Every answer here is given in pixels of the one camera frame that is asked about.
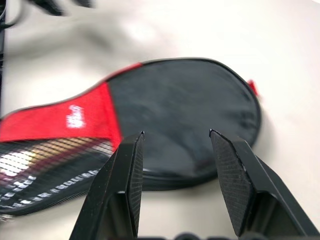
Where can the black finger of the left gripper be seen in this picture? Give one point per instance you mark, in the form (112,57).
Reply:
(83,2)
(47,7)

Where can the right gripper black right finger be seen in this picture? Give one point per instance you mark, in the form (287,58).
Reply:
(245,190)

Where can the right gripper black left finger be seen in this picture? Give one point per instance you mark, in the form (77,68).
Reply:
(110,195)

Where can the black red paddle case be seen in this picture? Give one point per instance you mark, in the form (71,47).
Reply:
(175,112)

